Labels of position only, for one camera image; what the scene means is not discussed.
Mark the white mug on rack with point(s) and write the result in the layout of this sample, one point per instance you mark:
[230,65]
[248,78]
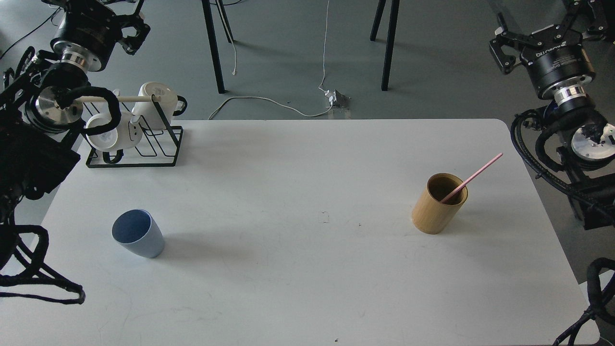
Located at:
[162,104]

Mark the pink chopstick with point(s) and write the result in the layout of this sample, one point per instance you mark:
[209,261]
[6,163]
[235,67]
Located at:
[467,181]

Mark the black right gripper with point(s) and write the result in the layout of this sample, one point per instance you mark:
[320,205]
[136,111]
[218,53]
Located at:
[557,57]

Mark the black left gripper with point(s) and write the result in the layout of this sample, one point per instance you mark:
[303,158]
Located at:
[88,31]

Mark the floor power socket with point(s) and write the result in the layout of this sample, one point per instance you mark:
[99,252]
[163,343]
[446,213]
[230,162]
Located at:
[336,99]

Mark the black table leg left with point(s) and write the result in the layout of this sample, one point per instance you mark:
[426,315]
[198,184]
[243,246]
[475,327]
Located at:
[212,38]

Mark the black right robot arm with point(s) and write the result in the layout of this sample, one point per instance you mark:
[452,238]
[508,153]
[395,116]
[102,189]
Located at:
[569,137]

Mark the bamboo cylinder holder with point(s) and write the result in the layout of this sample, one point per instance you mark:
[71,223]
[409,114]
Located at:
[430,215]

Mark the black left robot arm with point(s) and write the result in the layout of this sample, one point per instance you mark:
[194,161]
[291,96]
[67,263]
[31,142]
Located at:
[46,103]

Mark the black wire cup rack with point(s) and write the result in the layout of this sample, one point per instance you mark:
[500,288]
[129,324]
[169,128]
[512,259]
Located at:
[156,148]

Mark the blue cup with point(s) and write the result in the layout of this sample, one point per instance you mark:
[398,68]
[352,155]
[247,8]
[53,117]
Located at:
[137,231]

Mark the white cup lying in rack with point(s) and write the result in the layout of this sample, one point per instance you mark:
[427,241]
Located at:
[126,135]

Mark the wooden rack dowel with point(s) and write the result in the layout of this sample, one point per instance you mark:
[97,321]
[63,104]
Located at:
[120,99]

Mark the black table leg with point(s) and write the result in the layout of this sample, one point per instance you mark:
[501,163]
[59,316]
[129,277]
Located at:
[212,38]
[390,39]

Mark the black table leg right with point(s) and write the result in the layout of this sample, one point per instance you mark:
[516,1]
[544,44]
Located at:
[390,39]

